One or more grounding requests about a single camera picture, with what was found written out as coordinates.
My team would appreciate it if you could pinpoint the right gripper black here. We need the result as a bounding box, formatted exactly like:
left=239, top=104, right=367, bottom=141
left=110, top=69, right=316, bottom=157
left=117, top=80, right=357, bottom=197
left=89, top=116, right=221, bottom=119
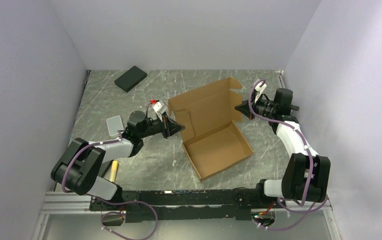
left=234, top=92, right=276, bottom=121

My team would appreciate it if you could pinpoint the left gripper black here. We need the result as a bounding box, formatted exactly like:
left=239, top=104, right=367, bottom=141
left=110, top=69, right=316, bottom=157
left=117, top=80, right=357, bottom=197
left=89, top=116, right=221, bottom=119
left=139, top=111, right=185, bottom=139

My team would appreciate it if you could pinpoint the brown cardboard box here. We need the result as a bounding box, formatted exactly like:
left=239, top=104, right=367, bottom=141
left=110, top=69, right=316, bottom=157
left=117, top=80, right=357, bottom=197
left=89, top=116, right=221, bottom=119
left=168, top=77, right=254, bottom=182

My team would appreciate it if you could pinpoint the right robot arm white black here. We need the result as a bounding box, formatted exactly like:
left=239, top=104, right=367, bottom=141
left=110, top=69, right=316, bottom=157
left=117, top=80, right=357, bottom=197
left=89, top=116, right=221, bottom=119
left=235, top=85, right=331, bottom=208

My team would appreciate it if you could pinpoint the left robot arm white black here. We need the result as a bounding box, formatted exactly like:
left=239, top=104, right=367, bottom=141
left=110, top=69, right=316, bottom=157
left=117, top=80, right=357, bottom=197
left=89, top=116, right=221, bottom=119
left=50, top=110, right=185, bottom=210

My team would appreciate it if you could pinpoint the black flat box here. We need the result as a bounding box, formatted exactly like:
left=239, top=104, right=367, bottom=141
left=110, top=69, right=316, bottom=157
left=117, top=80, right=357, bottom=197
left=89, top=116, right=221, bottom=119
left=114, top=65, right=148, bottom=93

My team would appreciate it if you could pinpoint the clear plastic lid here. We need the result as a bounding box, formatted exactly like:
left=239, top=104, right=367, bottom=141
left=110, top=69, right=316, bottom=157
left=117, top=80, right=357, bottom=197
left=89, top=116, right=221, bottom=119
left=106, top=115, right=125, bottom=137

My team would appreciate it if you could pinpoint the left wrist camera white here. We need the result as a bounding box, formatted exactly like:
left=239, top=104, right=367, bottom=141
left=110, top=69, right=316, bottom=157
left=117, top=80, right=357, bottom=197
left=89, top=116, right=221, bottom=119
left=150, top=99, right=168, bottom=118

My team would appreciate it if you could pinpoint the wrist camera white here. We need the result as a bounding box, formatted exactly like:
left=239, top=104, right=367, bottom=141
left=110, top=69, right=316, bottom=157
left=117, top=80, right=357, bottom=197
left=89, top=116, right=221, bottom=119
left=253, top=80, right=267, bottom=103
left=150, top=99, right=168, bottom=118

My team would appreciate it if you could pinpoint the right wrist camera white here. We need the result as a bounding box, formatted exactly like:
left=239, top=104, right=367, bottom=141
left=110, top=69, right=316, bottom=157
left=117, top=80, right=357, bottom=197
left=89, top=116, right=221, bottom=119
left=253, top=80, right=267, bottom=103

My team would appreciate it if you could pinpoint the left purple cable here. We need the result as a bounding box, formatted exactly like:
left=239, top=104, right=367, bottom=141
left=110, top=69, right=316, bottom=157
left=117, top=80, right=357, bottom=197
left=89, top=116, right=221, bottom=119
left=61, top=100, right=160, bottom=240

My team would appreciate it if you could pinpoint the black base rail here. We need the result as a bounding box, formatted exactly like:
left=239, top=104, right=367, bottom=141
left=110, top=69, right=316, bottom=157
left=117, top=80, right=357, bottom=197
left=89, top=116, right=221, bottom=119
left=89, top=187, right=276, bottom=223

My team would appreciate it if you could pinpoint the aluminium frame rail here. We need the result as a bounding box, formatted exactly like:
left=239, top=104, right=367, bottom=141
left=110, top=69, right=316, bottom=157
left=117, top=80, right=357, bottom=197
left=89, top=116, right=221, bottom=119
left=40, top=191, right=92, bottom=215

